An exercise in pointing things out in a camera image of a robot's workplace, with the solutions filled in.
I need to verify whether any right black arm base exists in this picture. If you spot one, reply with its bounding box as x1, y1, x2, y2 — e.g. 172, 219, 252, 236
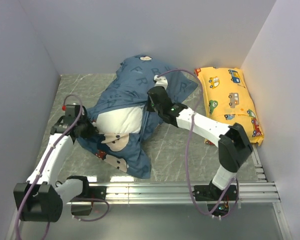
192, 183, 240, 220

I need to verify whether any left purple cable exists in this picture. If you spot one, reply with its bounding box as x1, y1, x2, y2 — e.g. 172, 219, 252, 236
14, 93, 110, 240

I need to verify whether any aluminium mounting rail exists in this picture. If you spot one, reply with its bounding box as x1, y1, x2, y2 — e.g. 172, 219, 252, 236
64, 182, 282, 206

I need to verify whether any white pillow insert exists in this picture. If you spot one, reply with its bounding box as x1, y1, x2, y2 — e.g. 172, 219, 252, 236
92, 106, 144, 134

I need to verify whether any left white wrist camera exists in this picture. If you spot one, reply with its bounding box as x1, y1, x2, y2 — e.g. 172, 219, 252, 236
62, 104, 86, 119

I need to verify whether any yellow car print pillow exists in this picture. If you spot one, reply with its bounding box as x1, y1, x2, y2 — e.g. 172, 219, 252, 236
194, 67, 264, 145

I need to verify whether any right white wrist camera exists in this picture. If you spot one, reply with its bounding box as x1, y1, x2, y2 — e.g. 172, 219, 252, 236
153, 75, 168, 89

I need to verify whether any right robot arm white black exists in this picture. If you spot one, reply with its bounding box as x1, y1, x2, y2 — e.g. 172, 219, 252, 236
148, 86, 253, 200

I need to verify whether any purple cable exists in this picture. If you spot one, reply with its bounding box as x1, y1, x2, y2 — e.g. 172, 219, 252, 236
156, 68, 240, 221
14, 93, 110, 240

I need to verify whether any blue cartoon letter pillowcase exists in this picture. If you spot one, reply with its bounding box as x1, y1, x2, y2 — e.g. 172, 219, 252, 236
77, 54, 198, 179

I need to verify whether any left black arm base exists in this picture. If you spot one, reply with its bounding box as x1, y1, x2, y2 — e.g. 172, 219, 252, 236
70, 185, 107, 217

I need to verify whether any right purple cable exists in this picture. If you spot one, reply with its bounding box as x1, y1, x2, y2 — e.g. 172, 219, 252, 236
156, 68, 240, 221

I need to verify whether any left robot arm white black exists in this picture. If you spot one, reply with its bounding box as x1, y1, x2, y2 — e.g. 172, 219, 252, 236
13, 104, 96, 223

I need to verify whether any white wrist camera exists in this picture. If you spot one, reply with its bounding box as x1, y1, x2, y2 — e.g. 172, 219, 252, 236
153, 75, 168, 89
62, 104, 86, 119

